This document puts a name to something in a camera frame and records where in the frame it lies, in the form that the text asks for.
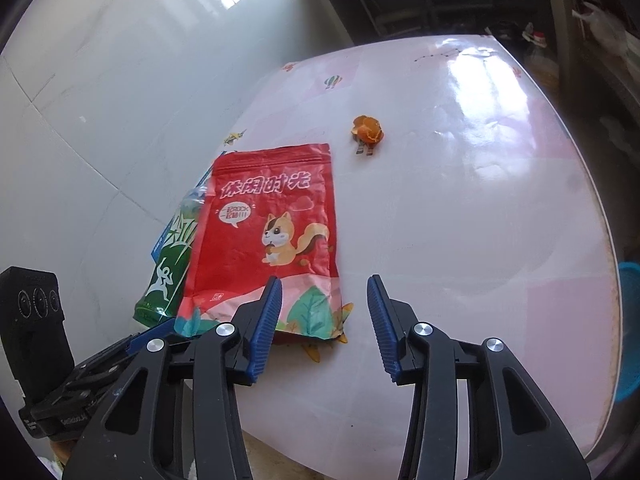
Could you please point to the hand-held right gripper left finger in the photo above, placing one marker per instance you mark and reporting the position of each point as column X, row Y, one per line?
column 265, row 330

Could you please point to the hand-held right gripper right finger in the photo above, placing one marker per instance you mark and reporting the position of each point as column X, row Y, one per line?
column 382, row 325

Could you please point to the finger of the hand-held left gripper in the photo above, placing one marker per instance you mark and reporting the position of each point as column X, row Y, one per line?
column 150, row 331

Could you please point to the red snack bag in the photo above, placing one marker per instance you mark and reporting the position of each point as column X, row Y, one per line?
column 260, row 210

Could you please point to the orange peel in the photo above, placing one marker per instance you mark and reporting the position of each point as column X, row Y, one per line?
column 369, row 129

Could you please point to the blue plastic basket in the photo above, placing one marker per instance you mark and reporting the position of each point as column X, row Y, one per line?
column 630, row 330

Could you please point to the cooking oil bottle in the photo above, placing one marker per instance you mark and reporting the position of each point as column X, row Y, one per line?
column 537, row 55

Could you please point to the white plastic bag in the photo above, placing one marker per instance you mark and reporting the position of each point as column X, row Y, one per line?
column 605, row 25

